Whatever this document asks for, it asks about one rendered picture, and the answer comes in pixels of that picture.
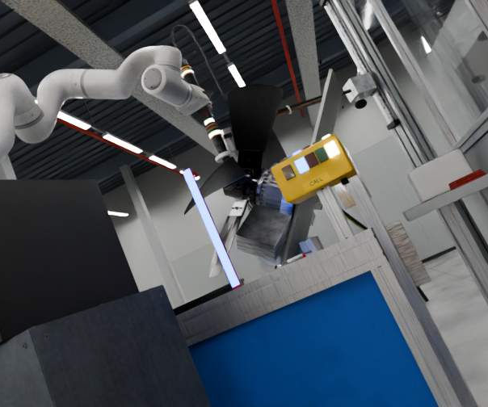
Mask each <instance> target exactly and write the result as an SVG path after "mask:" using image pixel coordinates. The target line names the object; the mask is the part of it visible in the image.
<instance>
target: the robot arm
mask: <svg viewBox="0 0 488 407"><path fill-rule="evenodd" d="M181 65H182V54H181V52H180V51H179V50H178V49H177V48H175V47H172V46H150V47H144V48H140V49H138V50H137V51H135V52H133V53H131V54H130V55H129V56H128V57H127V58H126V59H125V60H124V62H123V63H122V64H121V65H120V67H119V68H118V69H59V70H57V71H54V72H52V73H50V74H49V75H48V76H46V77H45V78H44V79H43V80H42V82H41V83H40V85H39V88H38V92H37V102H36V101H35V100H34V98H33V96H32V94H31V92H30V90H29V89H28V88H27V86H26V84H25V83H24V81H23V80H22V79H21V78H19V77H18V76H16V75H14V74H11V73H0V162H1V161H2V160H3V159H4V158H5V156H6V155H7V154H8V153H9V152H10V151H11V149H12V147H13V145H14V143H15V134H16V135H17V137H18V138H19V139H20V140H22V141H24V142H26V143H28V144H36V143H40V142H42V141H44V140H45V139H47V138H48V137H49V136H50V134H51V133H52V131H53V129H54V127H55V124H56V122H57V117H58V115H59V112H60V109H61V107H62V105H63V103H64V102H65V101H66V100H68V99H127V98H129V97H130V96H131V95H132V93H133V91H134V88H135V86H136V84H137V81H138V79H139V77H140V76H141V74H142V73H143V72H144V71H145V72H144V73H143V74H142V78H141V84H142V87H143V89H144V90H145V92H147V93H148V94H151V95H152V96H154V97H156V98H159V99H161V100H163V101H165V102H167V103H168V104H171V105H173V107H174V108H175V109H176V110H178V111H179V112H180V115H182V114H184V115H191V114H192V113H198V114H199V115H200V111H199V109H201V108H202V107H204V106H205V105H206V106H207V107H209V108H212V102H211V101H210V97H212V95H213V92H212V91H211V90H206V91H205V90H203V89H202V88H200V87H198V86H195V85H192V84H188V83H187V82H185V81H184V80H183V79H182V78H181Z"/></svg>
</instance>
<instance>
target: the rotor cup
mask: <svg viewBox="0 0 488 407"><path fill-rule="evenodd" d="M242 169H243V171H244V172H245V173H246V174H248V175H250V176H249V177H250V178H252V179H250V180H249V181H247V182H245V183H243V184H241V186H240V187H239V188H236V187H235V188H234V189H232V190H225V189H223V192H224V194H225V196H230V197H234V198H235V199H239V200H244V199H246V200H248V199H250V205H251V206H252V207H254V205H255V204H256V192H257V188H258V185H259V180H260V178H261V176H262V174H264V171H265V170H267V169H266V168H262V167H261V168H259V169H258V170H257V171H256V173H255V171H254V170H252V169H244V168H242Z"/></svg>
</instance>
